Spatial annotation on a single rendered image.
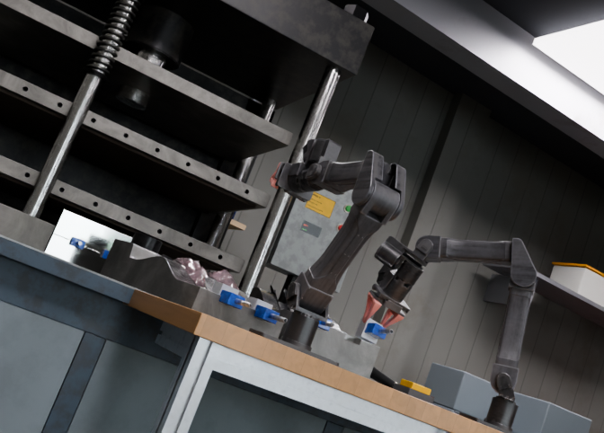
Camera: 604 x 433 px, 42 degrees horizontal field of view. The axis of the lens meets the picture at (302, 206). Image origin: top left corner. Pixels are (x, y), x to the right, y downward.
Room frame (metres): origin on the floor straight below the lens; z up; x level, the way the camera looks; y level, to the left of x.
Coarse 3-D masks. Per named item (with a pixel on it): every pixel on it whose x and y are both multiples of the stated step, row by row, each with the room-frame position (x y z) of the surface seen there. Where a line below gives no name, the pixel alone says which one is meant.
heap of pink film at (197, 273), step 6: (180, 258) 1.97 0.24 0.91; (186, 258) 1.96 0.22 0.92; (186, 264) 1.95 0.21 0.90; (192, 264) 1.94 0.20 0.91; (198, 264) 1.97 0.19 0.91; (186, 270) 1.92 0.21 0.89; (192, 270) 1.92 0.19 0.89; (198, 270) 1.94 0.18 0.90; (204, 270) 1.95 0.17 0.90; (222, 270) 2.04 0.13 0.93; (192, 276) 1.91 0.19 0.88; (198, 276) 1.91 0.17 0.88; (204, 276) 1.95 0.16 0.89; (210, 276) 2.03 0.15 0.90; (216, 276) 2.02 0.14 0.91; (222, 276) 2.02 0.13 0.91; (228, 276) 2.05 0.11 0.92; (198, 282) 1.90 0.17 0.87; (204, 282) 1.92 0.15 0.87; (222, 282) 2.00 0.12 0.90; (228, 282) 1.99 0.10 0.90; (234, 282) 2.04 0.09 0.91
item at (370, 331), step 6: (360, 324) 2.09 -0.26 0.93; (366, 324) 2.06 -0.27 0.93; (372, 324) 2.04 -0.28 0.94; (378, 324) 2.03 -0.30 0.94; (360, 330) 2.07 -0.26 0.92; (366, 330) 2.05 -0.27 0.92; (372, 330) 2.03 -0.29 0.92; (378, 330) 2.03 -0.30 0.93; (384, 330) 2.00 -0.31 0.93; (390, 330) 1.98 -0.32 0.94; (360, 336) 2.06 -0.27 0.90; (366, 336) 2.06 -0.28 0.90; (372, 336) 2.06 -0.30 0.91; (378, 336) 2.03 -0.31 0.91; (384, 336) 2.04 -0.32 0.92; (372, 342) 2.07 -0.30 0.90
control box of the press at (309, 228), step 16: (320, 192) 2.86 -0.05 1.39; (288, 208) 2.87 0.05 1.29; (304, 208) 2.85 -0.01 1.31; (320, 208) 2.87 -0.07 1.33; (336, 208) 2.89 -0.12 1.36; (288, 224) 2.84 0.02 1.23; (304, 224) 2.86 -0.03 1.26; (320, 224) 2.88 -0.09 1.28; (336, 224) 2.90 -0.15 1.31; (288, 240) 2.85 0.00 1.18; (304, 240) 2.87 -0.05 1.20; (320, 240) 2.89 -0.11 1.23; (272, 256) 2.84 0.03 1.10; (288, 256) 2.86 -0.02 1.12; (304, 256) 2.88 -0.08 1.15; (320, 256) 2.90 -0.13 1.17; (288, 272) 2.90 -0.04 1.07; (336, 288) 2.93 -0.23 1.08
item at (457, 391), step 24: (432, 384) 5.01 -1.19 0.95; (456, 384) 4.81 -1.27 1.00; (480, 384) 4.83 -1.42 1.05; (456, 408) 4.78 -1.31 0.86; (480, 408) 4.85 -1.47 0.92; (528, 408) 4.71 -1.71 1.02; (552, 408) 4.58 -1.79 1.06; (528, 432) 4.66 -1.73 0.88; (552, 432) 4.60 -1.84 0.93; (576, 432) 4.67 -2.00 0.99
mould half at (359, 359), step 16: (256, 288) 2.27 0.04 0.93; (272, 304) 2.20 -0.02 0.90; (288, 320) 1.97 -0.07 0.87; (320, 336) 1.98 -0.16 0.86; (336, 336) 2.00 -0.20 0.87; (320, 352) 1.99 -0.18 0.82; (336, 352) 2.00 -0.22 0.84; (352, 352) 2.02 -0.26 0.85; (368, 352) 2.03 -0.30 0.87; (352, 368) 2.02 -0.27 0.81; (368, 368) 2.04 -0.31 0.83
